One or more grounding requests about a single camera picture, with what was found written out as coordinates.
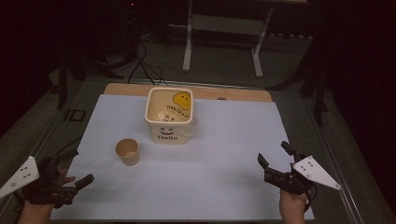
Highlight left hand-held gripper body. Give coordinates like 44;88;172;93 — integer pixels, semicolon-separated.
0;155;78;209

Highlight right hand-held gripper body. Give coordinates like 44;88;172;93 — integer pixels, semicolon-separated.
263;150;342;196

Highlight brown paper cup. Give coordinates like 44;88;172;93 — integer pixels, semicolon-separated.
115;137;140;167

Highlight cream bin with smiley face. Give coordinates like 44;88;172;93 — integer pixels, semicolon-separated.
144;86;199;146

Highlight person's left hand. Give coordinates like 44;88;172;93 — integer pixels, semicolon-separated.
19;167;77;222

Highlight person's right hand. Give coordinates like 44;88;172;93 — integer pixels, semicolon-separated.
278;161;310;218

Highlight black square floor plate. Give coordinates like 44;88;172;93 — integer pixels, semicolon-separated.
64;108;87;122

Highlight white table cover sheet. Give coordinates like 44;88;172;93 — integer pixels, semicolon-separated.
49;93;316;221

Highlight black tripod stand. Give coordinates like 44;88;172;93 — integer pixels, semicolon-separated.
264;31;332;127

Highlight white metal stand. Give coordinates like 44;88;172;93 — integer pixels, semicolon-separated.
182;0;276;79

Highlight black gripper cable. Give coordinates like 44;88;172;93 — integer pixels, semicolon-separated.
303;183;318;214

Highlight black floor cables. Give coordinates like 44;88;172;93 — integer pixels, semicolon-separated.
126;38;169;87

